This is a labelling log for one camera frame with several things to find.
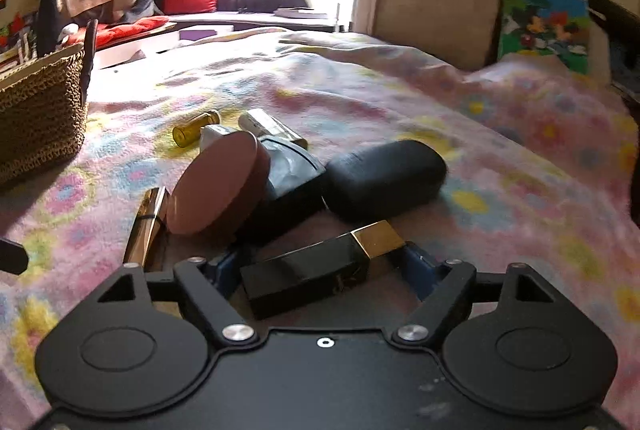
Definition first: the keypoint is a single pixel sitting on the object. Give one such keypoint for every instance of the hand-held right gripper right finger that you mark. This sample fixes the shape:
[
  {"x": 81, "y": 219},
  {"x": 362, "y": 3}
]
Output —
[{"x": 419, "y": 275}]

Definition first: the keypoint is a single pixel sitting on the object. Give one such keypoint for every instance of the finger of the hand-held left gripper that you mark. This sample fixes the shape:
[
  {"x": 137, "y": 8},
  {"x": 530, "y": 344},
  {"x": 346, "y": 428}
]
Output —
[{"x": 12, "y": 256}]

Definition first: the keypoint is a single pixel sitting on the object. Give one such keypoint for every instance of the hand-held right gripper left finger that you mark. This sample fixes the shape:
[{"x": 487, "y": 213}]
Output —
[{"x": 220, "y": 272}]

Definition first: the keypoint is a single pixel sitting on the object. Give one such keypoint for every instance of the black and gold lipstick box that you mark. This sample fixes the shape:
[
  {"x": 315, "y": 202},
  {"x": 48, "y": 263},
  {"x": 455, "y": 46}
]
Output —
[{"x": 310, "y": 270}]

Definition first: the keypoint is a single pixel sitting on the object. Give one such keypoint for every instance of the woven straw basket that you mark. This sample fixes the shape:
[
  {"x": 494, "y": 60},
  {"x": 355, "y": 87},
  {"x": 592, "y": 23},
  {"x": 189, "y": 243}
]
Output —
[{"x": 40, "y": 109}]

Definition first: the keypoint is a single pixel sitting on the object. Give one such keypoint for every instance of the cream and gold tube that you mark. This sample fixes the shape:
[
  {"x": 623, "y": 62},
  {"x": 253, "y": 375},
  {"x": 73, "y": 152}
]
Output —
[{"x": 272, "y": 125}]

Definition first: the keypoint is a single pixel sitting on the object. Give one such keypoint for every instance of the gold lipstick tube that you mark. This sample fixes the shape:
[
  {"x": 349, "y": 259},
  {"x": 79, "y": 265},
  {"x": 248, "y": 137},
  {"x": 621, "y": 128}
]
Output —
[{"x": 147, "y": 225}]

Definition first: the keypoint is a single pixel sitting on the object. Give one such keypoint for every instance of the round brown compact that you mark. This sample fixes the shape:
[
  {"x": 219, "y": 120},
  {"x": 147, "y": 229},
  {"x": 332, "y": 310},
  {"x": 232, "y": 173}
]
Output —
[{"x": 215, "y": 185}]

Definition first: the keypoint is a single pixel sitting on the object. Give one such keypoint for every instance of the black glasses case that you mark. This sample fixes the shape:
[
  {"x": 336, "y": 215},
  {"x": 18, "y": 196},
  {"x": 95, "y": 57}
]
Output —
[{"x": 385, "y": 180}]

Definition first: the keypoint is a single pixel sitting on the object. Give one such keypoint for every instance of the black glossy pouch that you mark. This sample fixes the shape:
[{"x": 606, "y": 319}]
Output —
[{"x": 292, "y": 185}]

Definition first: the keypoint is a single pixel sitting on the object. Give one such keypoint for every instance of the small white jar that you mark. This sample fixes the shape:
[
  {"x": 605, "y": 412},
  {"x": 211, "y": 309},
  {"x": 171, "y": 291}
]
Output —
[{"x": 215, "y": 137}]

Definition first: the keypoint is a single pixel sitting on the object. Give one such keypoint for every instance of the small amber glass bottle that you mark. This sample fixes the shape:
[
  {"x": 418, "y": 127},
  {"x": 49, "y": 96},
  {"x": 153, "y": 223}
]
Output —
[{"x": 192, "y": 128}]

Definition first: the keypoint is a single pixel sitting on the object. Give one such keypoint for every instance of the floral pink blanket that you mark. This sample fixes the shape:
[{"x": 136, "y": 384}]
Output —
[{"x": 400, "y": 109}]

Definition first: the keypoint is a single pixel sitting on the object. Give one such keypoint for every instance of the white flat box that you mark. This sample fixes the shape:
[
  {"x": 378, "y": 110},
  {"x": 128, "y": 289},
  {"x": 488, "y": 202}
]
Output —
[{"x": 135, "y": 52}]

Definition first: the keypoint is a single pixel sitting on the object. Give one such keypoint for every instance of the purple box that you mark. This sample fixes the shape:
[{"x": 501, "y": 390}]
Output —
[{"x": 205, "y": 33}]

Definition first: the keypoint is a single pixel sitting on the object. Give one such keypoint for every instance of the red flat cushion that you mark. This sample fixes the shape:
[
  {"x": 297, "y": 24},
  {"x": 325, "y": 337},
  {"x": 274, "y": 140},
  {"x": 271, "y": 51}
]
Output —
[{"x": 125, "y": 29}]

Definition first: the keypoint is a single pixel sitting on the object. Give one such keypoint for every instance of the book on window seat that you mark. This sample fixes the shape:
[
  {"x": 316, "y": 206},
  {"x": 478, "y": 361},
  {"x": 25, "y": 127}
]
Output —
[{"x": 300, "y": 13}]

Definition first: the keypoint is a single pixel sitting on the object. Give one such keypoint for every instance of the cartoon picture book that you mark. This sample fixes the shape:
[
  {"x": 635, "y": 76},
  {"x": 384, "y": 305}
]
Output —
[{"x": 545, "y": 24}]

